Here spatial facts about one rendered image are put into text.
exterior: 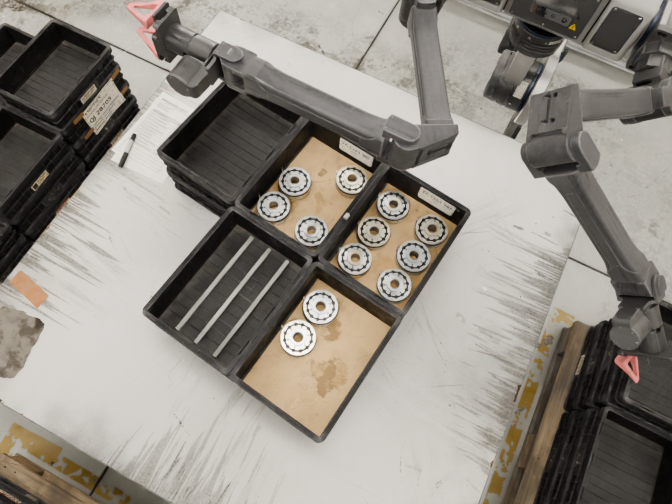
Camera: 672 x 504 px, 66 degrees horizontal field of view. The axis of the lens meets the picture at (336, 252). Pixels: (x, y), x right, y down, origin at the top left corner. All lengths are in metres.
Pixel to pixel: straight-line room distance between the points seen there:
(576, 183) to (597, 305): 1.80
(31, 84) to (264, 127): 1.15
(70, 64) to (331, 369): 1.76
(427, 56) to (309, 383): 0.90
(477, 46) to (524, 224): 1.61
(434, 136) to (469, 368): 0.89
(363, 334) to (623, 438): 1.12
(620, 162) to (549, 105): 2.20
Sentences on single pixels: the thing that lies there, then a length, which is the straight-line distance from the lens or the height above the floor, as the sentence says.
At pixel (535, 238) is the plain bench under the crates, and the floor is 0.70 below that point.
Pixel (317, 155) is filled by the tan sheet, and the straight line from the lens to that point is 1.73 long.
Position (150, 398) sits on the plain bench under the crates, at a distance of 1.68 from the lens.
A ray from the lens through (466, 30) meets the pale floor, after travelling 3.36.
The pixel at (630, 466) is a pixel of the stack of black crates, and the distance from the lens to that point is 2.24.
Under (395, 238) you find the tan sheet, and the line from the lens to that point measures 1.62.
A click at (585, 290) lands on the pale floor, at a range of 2.74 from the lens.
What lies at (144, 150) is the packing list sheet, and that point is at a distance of 1.98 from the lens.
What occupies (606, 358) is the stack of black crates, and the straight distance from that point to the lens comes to 2.24.
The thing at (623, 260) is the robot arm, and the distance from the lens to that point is 1.12.
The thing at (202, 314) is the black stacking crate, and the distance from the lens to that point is 1.56.
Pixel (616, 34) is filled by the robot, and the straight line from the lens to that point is 1.39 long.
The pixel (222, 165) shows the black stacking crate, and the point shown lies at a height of 0.83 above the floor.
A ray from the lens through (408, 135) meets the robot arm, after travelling 0.98.
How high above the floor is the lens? 2.31
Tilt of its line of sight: 69 degrees down
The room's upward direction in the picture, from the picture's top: 8 degrees clockwise
